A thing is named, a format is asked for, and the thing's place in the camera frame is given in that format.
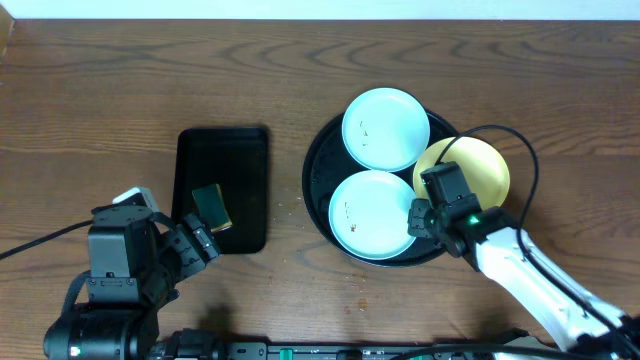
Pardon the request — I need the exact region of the yellow green sponge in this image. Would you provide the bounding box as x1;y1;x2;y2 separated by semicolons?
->
192;184;233;233

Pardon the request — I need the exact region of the yellow plate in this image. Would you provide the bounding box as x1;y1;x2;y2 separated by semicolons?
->
413;137;510;210

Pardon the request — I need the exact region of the light blue plate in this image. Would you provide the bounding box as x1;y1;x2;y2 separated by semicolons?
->
328;170;416;260
341;88;431;172

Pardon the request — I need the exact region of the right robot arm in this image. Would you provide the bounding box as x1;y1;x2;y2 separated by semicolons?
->
408;198;639;359

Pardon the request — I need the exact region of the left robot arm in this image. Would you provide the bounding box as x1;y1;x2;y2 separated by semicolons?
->
43;187;227;360

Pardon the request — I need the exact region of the black rectangular tray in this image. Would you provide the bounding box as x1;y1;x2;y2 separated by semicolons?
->
171;128;269;254

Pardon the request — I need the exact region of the black round tray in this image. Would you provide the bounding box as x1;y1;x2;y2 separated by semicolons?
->
302;114;444;268

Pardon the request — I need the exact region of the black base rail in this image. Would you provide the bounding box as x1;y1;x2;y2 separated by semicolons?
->
149;327;556;360

